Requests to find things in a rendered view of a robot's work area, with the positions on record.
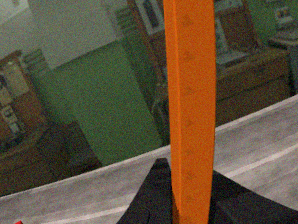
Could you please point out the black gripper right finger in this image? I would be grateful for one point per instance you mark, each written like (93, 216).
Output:
(231, 203)

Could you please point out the orange handle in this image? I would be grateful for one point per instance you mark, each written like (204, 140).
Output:
(190, 39)

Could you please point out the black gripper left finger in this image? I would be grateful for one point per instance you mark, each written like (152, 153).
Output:
(153, 202)

